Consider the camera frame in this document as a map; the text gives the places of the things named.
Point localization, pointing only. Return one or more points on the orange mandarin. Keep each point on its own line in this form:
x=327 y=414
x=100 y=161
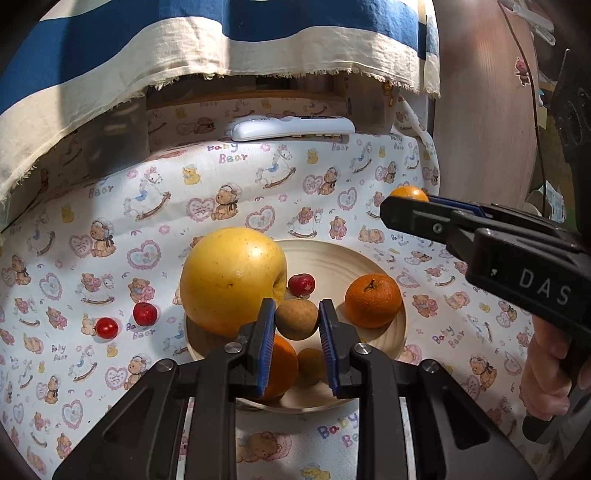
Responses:
x=373 y=300
x=284 y=364

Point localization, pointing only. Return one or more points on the brown longan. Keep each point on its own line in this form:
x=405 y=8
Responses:
x=297 y=318
x=310 y=367

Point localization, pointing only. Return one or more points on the striped cloth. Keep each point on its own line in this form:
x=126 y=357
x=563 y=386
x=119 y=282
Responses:
x=138 y=60

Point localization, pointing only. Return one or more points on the white remote control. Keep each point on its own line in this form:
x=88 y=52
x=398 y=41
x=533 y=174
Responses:
x=286 y=127

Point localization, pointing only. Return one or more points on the cream plate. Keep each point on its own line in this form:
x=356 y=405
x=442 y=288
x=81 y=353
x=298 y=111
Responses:
x=323 y=254

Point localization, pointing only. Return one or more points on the white paper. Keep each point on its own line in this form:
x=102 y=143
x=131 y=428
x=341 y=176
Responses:
x=554 y=198

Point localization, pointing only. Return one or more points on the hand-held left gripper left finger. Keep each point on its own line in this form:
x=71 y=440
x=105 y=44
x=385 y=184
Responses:
x=268 y=350

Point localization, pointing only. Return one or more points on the wooden panel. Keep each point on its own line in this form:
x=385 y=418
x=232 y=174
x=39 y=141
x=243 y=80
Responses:
x=485 y=92

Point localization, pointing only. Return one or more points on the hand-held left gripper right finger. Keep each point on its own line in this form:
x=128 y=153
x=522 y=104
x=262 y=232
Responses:
x=328 y=350

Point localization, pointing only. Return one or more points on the large yellow pear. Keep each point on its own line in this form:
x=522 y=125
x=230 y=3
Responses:
x=231 y=281

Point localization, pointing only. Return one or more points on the person's right hand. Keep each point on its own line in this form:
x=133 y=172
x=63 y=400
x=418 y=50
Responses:
x=542 y=374

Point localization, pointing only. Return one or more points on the white plastic clip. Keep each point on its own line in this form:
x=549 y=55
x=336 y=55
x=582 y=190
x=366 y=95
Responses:
x=531 y=18

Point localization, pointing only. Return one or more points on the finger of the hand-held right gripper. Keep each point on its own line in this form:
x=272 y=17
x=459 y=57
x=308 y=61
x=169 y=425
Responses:
x=415 y=217
x=455 y=203

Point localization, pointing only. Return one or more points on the red cherry tomato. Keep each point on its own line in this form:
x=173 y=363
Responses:
x=106 y=327

